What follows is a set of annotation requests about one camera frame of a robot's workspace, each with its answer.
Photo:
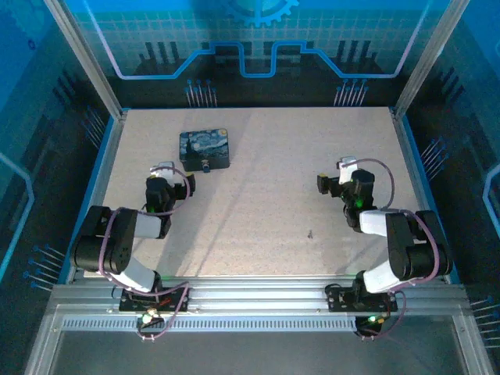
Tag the aluminium corner post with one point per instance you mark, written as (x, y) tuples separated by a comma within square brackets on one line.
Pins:
[(429, 58), (88, 58)]

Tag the aluminium left side rail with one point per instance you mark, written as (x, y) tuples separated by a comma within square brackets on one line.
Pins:
[(105, 176)]

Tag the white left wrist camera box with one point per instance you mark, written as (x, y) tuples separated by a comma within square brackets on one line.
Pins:
[(162, 170)]

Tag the aluminium rail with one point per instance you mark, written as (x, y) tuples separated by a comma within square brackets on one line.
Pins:
[(254, 293), (414, 168), (105, 176)]

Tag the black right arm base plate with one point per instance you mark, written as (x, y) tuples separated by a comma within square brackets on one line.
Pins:
[(340, 301)]

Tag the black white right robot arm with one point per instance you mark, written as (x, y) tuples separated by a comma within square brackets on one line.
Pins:
[(410, 250)]

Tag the aluminium front rail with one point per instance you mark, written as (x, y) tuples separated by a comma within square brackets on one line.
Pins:
[(254, 293)]

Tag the aluminium left corner post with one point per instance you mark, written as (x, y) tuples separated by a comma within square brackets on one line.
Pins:
[(88, 58)]

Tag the small blue padlock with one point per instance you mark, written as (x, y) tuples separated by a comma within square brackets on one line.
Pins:
[(205, 168)]

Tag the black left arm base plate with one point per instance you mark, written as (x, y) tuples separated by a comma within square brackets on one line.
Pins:
[(131, 304)]

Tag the aluminium right corner post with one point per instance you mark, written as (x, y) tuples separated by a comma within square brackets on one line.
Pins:
[(429, 58)]

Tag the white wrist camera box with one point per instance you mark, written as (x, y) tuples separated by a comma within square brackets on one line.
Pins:
[(162, 170), (347, 172)]

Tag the aluminium right side rail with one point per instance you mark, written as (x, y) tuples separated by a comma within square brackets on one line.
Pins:
[(414, 168)]

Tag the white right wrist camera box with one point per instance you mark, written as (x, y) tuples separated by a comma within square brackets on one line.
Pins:
[(347, 172)]

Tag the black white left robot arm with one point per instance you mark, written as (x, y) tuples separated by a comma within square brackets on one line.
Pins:
[(105, 242)]

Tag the starry night print tin box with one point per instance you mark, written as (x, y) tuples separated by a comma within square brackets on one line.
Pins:
[(203, 144)]

